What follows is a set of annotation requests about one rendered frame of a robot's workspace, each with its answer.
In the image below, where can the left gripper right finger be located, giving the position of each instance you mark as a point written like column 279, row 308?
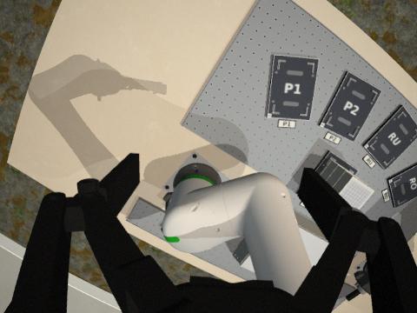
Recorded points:
column 392, row 271

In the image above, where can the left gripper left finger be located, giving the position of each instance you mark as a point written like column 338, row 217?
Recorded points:
column 136, row 281

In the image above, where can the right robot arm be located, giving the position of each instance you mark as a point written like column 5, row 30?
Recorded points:
column 362, row 280

